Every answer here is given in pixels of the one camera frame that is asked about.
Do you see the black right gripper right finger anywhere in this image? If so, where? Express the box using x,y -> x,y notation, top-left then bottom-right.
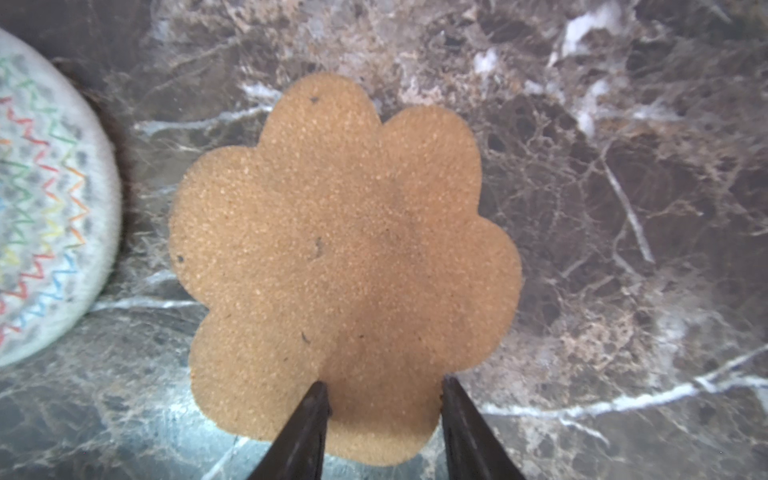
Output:
441,376 -> 526,480

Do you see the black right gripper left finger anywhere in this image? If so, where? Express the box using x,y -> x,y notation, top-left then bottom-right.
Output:
247,381 -> 332,480

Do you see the flower shaped cork coaster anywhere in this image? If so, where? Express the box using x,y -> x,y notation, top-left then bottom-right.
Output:
169,73 -> 522,466

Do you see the white multicolour stitched coaster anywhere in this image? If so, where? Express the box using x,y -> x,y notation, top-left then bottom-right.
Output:
1,31 -> 122,366

